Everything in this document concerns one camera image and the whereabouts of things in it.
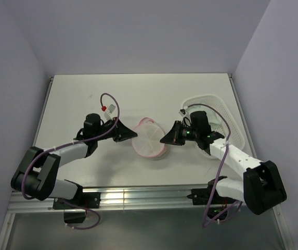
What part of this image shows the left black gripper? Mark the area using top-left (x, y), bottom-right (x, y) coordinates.
top-left (94, 117), bottom-right (137, 142)

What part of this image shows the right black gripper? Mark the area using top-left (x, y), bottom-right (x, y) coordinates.
top-left (161, 120), bottom-right (200, 145)

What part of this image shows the white mesh laundry bag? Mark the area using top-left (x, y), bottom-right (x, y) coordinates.
top-left (131, 117), bottom-right (169, 160)

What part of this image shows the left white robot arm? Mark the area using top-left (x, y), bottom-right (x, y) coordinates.
top-left (10, 114), bottom-right (137, 208)

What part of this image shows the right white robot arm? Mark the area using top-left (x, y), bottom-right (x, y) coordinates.
top-left (160, 110), bottom-right (287, 215)

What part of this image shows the white plastic basket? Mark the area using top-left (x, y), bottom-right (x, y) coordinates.
top-left (181, 95), bottom-right (245, 159)

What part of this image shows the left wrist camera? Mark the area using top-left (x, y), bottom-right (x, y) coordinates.
top-left (101, 104), bottom-right (116, 120)

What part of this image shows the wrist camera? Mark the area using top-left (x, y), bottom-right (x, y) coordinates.
top-left (101, 104), bottom-right (116, 120)
top-left (179, 108), bottom-right (188, 118)

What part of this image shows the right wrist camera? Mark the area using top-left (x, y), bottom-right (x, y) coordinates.
top-left (179, 108), bottom-right (188, 118)

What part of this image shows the aluminium frame rail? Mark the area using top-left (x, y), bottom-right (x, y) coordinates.
top-left (7, 183), bottom-right (281, 212)

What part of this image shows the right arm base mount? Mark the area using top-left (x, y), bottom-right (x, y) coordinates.
top-left (187, 188), bottom-right (236, 219)

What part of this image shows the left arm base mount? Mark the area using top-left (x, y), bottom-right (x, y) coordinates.
top-left (52, 192), bottom-right (101, 230)

